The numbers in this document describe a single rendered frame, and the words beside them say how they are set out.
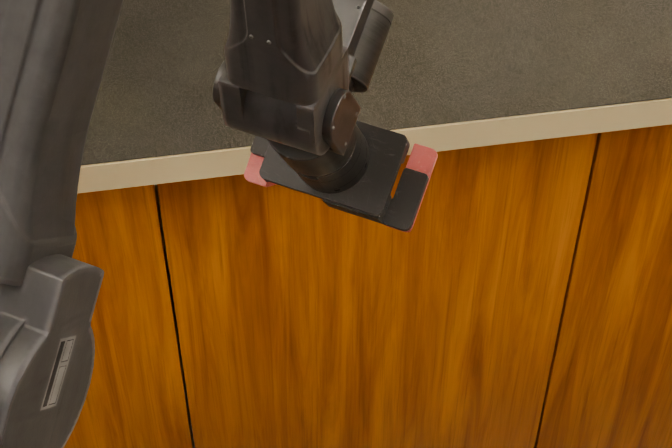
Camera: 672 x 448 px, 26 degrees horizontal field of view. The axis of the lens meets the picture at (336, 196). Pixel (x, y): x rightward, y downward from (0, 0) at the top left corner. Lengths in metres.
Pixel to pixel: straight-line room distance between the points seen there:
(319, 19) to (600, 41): 0.64
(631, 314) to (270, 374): 0.44
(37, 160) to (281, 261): 0.97
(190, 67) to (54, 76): 0.85
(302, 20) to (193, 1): 0.65
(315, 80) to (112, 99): 0.55
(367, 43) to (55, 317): 0.47
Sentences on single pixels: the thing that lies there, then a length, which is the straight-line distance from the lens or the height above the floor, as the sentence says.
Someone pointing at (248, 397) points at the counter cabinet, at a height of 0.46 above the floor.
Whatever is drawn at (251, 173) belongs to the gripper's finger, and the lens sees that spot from 1.15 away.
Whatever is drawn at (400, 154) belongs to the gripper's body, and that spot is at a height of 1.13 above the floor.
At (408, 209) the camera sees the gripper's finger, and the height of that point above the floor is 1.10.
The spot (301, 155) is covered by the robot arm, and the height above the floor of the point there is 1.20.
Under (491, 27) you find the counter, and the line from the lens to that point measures 1.49.
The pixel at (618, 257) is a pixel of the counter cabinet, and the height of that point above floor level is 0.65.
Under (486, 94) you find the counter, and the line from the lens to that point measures 1.42.
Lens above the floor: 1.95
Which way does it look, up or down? 50 degrees down
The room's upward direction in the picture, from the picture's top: straight up
